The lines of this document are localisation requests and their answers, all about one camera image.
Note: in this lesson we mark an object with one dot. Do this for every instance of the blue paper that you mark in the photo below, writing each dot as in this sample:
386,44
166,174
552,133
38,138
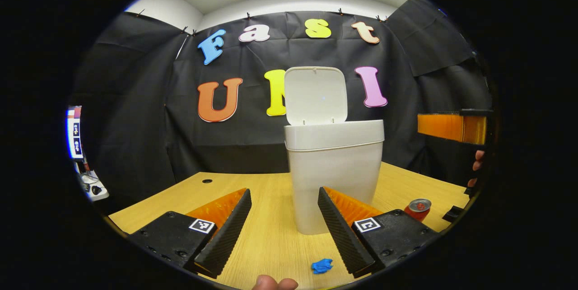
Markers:
322,266

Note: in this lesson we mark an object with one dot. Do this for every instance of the white desktop garbage bin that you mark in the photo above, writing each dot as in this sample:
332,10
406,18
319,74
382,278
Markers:
334,168

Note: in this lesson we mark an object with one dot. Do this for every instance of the computer monitor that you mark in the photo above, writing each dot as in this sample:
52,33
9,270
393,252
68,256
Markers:
75,133

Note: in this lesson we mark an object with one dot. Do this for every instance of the red pop can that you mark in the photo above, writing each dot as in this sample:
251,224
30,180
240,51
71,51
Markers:
417,209

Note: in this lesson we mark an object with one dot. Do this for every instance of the black backdrop cloth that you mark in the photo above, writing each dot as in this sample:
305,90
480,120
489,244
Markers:
135,100

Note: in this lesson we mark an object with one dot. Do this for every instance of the black computer mouse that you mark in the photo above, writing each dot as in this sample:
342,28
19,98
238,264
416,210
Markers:
96,189

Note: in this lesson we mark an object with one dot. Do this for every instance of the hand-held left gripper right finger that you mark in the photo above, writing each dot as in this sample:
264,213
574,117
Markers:
341,236

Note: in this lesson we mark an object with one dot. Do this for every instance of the wooden desktop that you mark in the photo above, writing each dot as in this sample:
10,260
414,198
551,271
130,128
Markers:
271,217

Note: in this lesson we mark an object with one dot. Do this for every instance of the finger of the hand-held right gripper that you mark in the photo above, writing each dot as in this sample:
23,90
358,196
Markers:
451,127

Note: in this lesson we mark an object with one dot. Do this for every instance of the white side desk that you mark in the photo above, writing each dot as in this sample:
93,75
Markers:
90,180

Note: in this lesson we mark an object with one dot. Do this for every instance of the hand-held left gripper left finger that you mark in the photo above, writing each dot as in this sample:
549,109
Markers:
228,236

